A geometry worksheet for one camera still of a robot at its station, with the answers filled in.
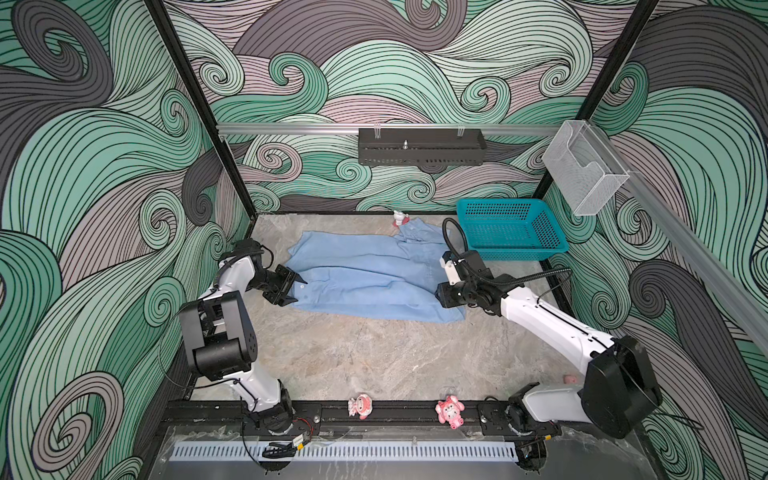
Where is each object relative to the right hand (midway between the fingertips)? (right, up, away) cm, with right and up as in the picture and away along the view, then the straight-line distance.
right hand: (442, 292), depth 85 cm
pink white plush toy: (-23, -26, -13) cm, 37 cm away
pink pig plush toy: (-1, -27, -14) cm, 30 cm away
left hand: (-41, +2, +2) cm, 41 cm away
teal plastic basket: (+33, +19, +29) cm, 48 cm away
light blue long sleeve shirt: (-13, +3, +12) cm, 18 cm away
